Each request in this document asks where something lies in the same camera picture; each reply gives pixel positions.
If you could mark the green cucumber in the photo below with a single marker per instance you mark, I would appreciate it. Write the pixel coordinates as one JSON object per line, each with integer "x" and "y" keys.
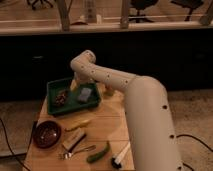
{"x": 97, "y": 156}

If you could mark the dark red bowl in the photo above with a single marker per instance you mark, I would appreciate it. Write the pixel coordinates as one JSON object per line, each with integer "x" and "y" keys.
{"x": 46, "y": 134}

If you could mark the grey blue sponge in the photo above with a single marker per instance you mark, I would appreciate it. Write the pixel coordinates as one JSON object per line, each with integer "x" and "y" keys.
{"x": 84, "y": 94}

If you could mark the black office chair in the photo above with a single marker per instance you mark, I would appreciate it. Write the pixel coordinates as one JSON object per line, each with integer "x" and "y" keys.
{"x": 139, "y": 5}

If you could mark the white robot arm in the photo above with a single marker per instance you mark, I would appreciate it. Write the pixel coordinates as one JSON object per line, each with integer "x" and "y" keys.
{"x": 150, "y": 125}

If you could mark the green plastic tray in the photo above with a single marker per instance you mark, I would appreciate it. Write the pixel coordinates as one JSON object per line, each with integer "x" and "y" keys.
{"x": 71, "y": 104}

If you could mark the silver metal spoon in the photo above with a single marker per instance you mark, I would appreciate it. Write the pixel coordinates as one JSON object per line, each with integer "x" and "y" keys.
{"x": 68, "y": 155}

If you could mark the yellow banana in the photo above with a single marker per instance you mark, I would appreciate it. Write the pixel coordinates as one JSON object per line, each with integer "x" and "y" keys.
{"x": 77, "y": 125}

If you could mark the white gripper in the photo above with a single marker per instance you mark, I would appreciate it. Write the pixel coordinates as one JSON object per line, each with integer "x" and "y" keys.
{"x": 79, "y": 79}

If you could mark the small wooden block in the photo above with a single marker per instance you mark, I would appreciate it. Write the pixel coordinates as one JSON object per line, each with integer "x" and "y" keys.
{"x": 109, "y": 91}

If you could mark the brown pine cone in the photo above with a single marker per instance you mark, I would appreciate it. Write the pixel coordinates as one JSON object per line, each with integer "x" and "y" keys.
{"x": 61, "y": 98}

